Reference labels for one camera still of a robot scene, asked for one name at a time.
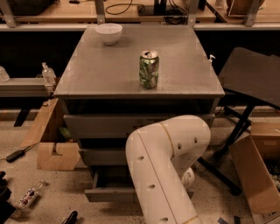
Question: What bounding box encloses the grey middle drawer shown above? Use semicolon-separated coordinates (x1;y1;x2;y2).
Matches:
79;148;127;165

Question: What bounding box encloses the grey low shelf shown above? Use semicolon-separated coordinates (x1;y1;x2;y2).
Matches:
0;78;53;97

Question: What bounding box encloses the green soda can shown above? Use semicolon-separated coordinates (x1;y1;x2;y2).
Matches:
139;50;159;88

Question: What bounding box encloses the small white pump bottle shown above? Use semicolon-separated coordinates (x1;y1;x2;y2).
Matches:
208;54;215;65

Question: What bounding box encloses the grey top drawer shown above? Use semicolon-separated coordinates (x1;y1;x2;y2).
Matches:
64;115;211;139

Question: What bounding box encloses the clear bottle on floor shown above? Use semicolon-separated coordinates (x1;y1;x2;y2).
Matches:
17;180;47;211

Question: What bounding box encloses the black folding chair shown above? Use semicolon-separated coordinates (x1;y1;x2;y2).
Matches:
195;47;280;197

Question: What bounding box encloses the cardboard box left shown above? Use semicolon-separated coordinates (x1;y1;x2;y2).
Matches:
21;99;84;171

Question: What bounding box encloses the cardboard box right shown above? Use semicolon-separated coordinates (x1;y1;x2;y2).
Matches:
229;122;280;224

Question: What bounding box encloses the cardboard box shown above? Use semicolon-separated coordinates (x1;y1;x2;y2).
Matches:
21;99;84;171
229;122;280;224

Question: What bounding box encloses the black cable on desk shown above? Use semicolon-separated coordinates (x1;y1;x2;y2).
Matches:
104;0;145;17

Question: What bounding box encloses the black tool on floor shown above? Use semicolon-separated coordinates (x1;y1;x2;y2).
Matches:
62;211;78;224

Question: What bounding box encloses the grey bottom drawer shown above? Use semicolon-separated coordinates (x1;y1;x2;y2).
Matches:
84;166;195;204

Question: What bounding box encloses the grey drawer cabinet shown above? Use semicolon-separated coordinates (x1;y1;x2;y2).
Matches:
52;24;226;182

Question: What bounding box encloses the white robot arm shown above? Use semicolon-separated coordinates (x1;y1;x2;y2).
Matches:
125;115;211;224

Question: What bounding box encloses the clear sanitizer bottle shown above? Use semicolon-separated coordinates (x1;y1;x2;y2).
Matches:
42;62;56;85

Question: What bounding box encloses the black power adapter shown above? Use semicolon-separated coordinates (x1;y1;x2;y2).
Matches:
4;144;36;163

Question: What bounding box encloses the black object bottom left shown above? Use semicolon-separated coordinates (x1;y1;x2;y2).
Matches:
0;171;16;224

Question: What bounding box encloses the white bowl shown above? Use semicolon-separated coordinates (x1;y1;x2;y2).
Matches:
95;23;123;46

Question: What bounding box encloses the grey drawer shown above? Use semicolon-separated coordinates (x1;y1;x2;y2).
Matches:
79;148;127;165
84;166;195;204
64;115;211;139

